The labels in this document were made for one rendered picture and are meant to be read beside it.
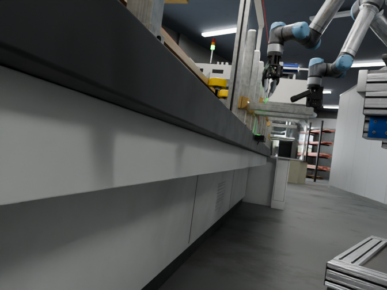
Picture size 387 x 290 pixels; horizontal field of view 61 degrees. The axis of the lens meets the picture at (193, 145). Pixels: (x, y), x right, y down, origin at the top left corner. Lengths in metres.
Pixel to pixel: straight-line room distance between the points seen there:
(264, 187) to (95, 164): 3.99
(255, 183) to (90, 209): 3.66
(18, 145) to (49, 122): 0.04
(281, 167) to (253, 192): 0.50
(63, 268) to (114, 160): 0.38
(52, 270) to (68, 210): 0.11
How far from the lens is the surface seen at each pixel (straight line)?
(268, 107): 1.42
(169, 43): 1.00
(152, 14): 0.43
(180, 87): 0.47
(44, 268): 0.69
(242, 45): 1.17
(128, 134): 0.42
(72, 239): 0.74
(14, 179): 0.28
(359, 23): 1.96
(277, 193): 4.18
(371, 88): 1.49
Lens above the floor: 0.58
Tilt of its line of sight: 1 degrees up
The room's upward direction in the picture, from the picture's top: 8 degrees clockwise
